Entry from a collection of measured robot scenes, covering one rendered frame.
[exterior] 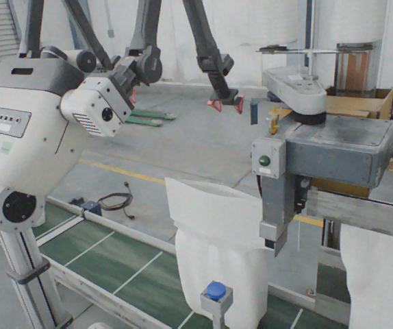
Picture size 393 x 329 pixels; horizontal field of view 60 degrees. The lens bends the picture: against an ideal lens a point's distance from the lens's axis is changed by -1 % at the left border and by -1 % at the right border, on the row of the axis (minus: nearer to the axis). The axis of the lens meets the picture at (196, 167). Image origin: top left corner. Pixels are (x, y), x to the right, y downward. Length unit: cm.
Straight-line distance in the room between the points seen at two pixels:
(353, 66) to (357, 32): 26
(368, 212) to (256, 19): 67
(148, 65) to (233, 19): 595
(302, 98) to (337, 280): 86
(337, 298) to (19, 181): 129
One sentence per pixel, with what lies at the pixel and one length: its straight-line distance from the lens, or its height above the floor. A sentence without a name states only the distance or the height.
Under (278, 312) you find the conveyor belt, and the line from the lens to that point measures 172.
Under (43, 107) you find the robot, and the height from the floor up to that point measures 146.
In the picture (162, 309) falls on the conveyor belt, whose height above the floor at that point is 38.
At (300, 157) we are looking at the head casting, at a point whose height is 129.
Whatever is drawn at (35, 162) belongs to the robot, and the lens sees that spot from 99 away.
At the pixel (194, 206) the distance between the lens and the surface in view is 138.
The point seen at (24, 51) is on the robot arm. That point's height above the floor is 157.
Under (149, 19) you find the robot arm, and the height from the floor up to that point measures 164.
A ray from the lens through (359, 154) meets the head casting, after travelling 86.
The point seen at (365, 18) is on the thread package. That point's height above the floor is 159.
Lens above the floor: 164
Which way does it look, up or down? 24 degrees down
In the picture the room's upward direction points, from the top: 6 degrees counter-clockwise
